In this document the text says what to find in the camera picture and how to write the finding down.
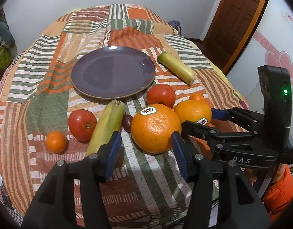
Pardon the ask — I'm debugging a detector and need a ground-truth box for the smaller orange with sticker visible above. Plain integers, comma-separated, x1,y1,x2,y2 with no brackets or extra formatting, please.
174,100,212,126

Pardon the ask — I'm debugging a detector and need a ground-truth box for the small mandarin left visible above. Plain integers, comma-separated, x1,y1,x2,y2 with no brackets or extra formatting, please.
46,131,67,154

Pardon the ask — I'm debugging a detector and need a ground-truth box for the dark purple grape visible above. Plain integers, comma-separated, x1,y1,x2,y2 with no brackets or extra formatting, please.
122,114,133,132

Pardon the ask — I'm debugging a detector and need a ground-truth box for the purple ceramic plate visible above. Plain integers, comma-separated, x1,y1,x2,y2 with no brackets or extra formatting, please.
70,46,156,100

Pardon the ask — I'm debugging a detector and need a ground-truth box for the small mandarin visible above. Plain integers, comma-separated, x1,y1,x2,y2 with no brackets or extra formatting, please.
46,131,67,154
189,93,205,102

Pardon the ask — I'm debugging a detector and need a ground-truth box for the hand holding right gripper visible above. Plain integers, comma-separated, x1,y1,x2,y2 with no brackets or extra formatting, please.
244,164,286,185

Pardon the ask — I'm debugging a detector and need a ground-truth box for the green corn cob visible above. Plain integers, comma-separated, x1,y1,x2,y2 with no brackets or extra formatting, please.
85,100,125,157
157,52,196,86

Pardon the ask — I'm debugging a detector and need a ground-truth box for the grey plush pillow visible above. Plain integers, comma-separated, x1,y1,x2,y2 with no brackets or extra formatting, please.
0,21,15,49

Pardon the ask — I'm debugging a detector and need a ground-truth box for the green patterned bag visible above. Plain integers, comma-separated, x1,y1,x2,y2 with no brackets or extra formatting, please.
0,46,13,80

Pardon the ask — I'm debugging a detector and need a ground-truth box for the red tomato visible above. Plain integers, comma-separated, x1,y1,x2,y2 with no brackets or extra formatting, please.
146,84,176,109
68,109,97,142

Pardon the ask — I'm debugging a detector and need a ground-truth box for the brown wooden door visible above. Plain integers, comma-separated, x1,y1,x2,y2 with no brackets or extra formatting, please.
203,0,268,74

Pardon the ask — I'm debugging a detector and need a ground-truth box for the orange sleeved forearm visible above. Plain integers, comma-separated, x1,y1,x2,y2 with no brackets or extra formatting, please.
262,164,293,222

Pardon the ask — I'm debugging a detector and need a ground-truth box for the blue backpack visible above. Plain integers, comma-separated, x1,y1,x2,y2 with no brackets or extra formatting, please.
168,20,181,35

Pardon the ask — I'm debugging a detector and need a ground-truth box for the red tomato right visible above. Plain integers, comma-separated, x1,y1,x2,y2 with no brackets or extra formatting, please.
146,84,176,109

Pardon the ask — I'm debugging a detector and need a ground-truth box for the red tomato left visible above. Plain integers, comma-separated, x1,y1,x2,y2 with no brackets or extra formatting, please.
68,109,97,142

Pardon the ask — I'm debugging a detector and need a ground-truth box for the patchwork striped bedspread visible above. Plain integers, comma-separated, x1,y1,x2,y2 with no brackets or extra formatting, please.
0,4,248,228

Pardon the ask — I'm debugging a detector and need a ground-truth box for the large orange with Dole sticker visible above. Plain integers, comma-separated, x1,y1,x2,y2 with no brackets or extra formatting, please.
130,103,182,155

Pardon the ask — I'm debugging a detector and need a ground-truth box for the small mandarin right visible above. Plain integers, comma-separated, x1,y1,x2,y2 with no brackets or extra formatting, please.
189,93,205,102

